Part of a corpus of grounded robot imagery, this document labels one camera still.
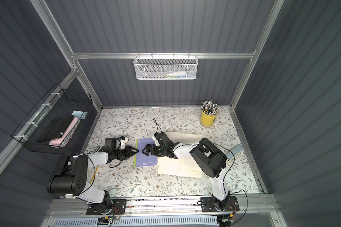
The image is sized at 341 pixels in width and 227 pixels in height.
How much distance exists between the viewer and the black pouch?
653 mm

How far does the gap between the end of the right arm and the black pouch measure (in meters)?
0.42

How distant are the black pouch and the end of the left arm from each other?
0.65 feet

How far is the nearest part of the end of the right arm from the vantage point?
723mm
